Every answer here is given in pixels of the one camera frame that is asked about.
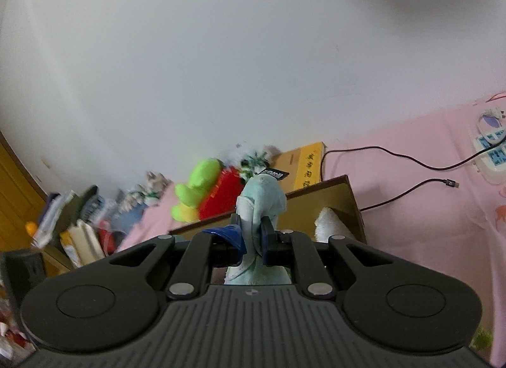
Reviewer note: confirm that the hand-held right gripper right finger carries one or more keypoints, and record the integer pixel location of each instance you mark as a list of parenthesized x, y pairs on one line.
[(269, 243)]

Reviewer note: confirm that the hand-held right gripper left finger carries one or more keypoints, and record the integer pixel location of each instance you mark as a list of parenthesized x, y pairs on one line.
[(231, 239)]

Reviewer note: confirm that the light teal plush toy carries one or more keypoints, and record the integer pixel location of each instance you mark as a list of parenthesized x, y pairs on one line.
[(261, 198)]

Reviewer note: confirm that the brown cardboard box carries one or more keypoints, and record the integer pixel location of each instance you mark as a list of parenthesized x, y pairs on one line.
[(340, 198)]

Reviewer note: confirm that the red plush toy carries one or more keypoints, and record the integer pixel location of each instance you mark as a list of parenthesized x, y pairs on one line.
[(221, 194)]

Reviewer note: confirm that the green plush toy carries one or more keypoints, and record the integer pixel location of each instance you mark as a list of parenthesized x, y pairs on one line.
[(197, 190)]

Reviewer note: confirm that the white towel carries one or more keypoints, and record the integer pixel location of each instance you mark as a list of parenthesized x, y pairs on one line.
[(330, 225)]

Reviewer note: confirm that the panda plush toy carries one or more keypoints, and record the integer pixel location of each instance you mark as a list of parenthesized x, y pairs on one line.
[(253, 160)]

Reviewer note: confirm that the yellow cardboard box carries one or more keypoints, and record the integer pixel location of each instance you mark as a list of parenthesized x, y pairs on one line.
[(300, 166)]

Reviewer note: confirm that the beige plush toy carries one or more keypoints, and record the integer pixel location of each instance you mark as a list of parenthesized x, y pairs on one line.
[(152, 190)]

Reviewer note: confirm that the blue cloth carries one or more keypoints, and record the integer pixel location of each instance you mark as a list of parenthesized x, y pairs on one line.
[(132, 218)]

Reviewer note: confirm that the dark green hat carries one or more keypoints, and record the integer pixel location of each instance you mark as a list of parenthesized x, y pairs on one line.
[(89, 198)]

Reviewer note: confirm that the pink printed bedsheet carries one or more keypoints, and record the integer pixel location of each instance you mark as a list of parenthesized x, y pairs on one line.
[(427, 225)]

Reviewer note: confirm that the wooden door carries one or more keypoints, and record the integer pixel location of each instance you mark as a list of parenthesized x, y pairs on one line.
[(16, 190)]

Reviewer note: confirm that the green fuzzy item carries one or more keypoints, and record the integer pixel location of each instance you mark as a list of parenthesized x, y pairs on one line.
[(482, 338)]

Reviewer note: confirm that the white power strip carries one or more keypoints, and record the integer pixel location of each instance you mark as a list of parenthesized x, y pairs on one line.
[(492, 150)]

